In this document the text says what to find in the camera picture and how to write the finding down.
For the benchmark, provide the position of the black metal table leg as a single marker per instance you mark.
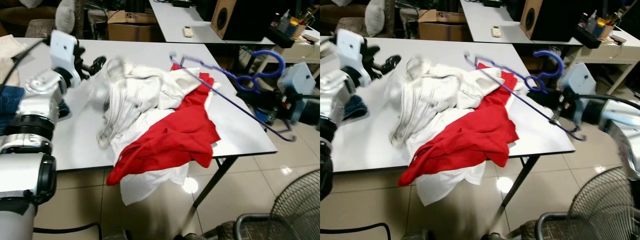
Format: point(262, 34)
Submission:
point(520, 180)
point(215, 180)

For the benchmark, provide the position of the grey bottle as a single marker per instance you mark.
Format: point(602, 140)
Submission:
point(285, 21)
point(592, 21)

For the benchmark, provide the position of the brown wicker chair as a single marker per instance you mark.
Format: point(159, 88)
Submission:
point(350, 27)
point(42, 29)

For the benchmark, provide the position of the red polo shirt striped collar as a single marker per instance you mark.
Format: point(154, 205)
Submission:
point(470, 140)
point(175, 140)

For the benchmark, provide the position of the purple plastic clothes hanger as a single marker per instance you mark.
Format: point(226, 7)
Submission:
point(272, 51)
point(550, 51)

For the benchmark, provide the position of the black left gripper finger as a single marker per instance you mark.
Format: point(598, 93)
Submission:
point(96, 64)
point(390, 62)

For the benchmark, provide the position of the brown cardboard box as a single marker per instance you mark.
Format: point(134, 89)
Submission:
point(442, 27)
point(132, 27)

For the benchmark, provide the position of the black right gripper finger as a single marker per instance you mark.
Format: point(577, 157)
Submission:
point(256, 96)
point(550, 110)
point(545, 92)
point(260, 111)

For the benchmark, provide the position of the blue denim shorts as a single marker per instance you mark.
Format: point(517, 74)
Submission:
point(356, 107)
point(10, 107)

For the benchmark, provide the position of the white shirt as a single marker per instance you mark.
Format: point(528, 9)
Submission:
point(150, 185)
point(445, 185)

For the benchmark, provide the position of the grey tubular chair frame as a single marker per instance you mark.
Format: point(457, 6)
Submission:
point(250, 218)
point(550, 218)

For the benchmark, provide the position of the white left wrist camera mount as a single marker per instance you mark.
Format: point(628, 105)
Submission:
point(350, 55)
point(62, 55)

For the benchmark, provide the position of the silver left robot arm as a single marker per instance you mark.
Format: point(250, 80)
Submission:
point(25, 175)
point(332, 95)

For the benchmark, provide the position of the white desk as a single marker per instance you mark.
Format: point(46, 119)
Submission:
point(480, 20)
point(170, 20)

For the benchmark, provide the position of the low white table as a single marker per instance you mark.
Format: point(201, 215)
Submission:
point(610, 52)
point(300, 50)

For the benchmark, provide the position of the beige cloth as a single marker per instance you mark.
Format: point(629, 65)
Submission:
point(10, 57)

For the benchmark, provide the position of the black speaker with wooden side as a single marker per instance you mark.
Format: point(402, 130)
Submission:
point(555, 20)
point(245, 20)

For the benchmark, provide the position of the light grey pillow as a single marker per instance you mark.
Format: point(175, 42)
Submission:
point(65, 17)
point(375, 17)

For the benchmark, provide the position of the white remote control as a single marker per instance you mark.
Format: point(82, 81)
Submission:
point(496, 31)
point(188, 31)

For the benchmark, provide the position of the cream white jeans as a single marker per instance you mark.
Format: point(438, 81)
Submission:
point(130, 95)
point(430, 95)

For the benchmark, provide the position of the black desk tray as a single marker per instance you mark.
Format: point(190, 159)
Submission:
point(587, 39)
point(280, 39)

